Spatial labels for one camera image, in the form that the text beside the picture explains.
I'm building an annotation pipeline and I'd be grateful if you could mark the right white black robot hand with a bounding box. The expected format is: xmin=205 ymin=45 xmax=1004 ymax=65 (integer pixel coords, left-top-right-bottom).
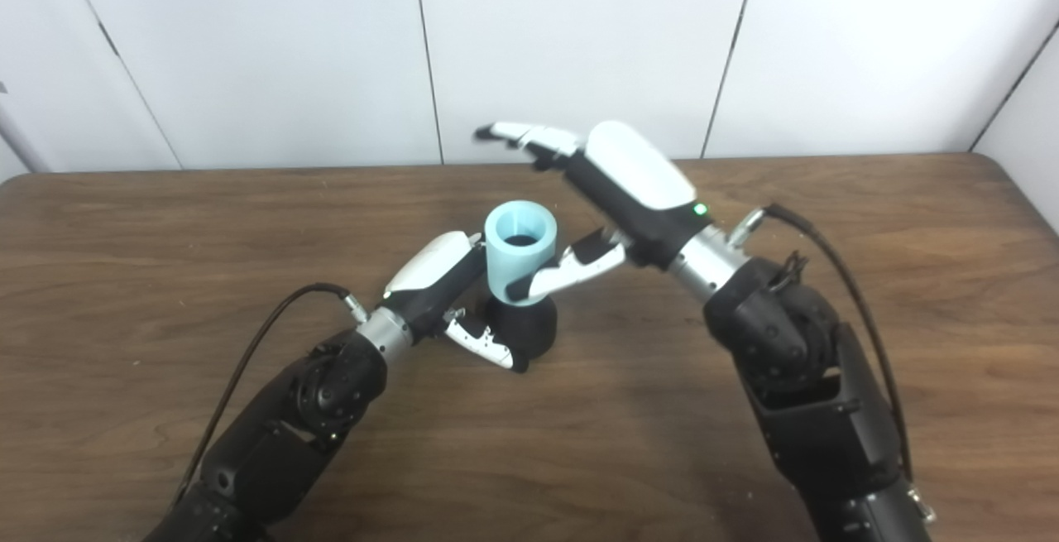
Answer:
xmin=473 ymin=120 xmax=714 ymax=305

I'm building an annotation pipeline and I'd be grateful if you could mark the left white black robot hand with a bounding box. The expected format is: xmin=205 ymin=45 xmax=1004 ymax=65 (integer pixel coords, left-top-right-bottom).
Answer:
xmin=382 ymin=231 xmax=530 ymax=374

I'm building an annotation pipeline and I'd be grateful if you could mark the light blue cylinder cup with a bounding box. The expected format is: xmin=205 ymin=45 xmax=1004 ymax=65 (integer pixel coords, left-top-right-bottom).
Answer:
xmin=484 ymin=200 xmax=558 ymax=305

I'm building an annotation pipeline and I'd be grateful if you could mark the black flared nozzle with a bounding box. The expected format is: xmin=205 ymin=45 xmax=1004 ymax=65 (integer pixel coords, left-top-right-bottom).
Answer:
xmin=484 ymin=232 xmax=558 ymax=365

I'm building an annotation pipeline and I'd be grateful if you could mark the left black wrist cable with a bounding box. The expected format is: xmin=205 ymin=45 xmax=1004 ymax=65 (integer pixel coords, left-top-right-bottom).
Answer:
xmin=172 ymin=282 xmax=369 ymax=510

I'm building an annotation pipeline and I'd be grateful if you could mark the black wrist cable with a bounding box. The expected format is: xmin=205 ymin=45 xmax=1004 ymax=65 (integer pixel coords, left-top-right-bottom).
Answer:
xmin=728 ymin=203 xmax=936 ymax=524
xmin=172 ymin=282 xmax=369 ymax=510

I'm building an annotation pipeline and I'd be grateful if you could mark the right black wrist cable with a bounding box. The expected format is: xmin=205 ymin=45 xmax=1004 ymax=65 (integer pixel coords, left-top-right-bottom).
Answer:
xmin=728 ymin=203 xmax=936 ymax=524

